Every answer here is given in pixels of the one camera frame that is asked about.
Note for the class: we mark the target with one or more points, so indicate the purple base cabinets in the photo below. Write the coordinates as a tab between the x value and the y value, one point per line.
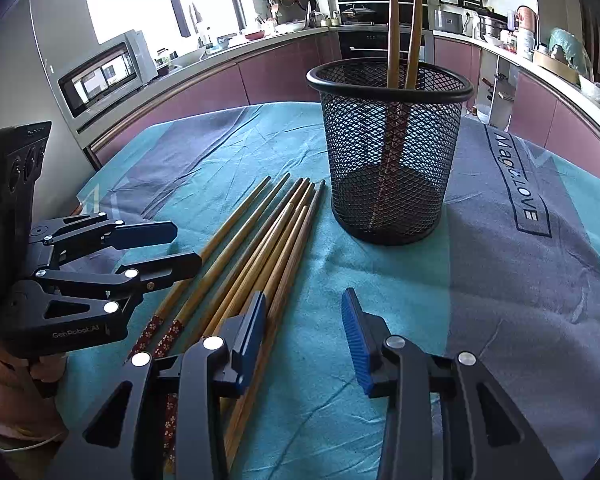
270	70
535	100

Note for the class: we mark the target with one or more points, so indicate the cardboard box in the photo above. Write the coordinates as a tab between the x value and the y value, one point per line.
555	66

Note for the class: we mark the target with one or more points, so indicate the wooden chopstick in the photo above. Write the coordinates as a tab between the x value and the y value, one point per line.
415	25
393	20

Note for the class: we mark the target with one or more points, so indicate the black mesh holder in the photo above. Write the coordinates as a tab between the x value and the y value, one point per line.
405	170

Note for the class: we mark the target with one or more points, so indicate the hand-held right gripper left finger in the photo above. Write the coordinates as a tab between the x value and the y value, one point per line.
252	330

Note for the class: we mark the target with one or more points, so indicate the glass teapot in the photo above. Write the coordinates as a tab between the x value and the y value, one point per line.
163	58

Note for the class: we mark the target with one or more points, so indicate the red bowl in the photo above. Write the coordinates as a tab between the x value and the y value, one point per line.
254	35

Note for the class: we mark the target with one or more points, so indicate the teal and grey printed blanket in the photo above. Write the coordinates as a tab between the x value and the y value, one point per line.
480	285

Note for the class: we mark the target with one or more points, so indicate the black lidded wok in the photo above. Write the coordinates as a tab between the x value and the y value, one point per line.
357	12

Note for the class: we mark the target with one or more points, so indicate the silver microwave oven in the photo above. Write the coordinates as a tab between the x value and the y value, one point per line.
100	75

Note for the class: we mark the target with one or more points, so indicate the person's left hand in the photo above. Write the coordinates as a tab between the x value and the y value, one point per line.
10	400

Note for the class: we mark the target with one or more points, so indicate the white bowl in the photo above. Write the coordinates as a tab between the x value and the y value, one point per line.
290	26

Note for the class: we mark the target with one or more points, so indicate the bundle of wooden chopsticks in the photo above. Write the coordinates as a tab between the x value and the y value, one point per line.
275	240

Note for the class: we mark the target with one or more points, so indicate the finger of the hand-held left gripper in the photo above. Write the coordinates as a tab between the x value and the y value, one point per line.
145	233
175	266

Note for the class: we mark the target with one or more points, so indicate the pink kettle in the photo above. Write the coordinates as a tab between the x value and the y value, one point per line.
526	17

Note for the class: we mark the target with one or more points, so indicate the white container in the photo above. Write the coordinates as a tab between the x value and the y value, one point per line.
525	44

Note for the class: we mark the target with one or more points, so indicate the steel pot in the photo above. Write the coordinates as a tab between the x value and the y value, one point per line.
491	27

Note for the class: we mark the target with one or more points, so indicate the green plastic bag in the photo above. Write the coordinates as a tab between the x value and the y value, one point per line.
570	42

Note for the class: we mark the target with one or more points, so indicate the black built-in oven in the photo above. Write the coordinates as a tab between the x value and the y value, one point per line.
365	45

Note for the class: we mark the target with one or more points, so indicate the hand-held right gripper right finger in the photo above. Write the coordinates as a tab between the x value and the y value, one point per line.
355	340

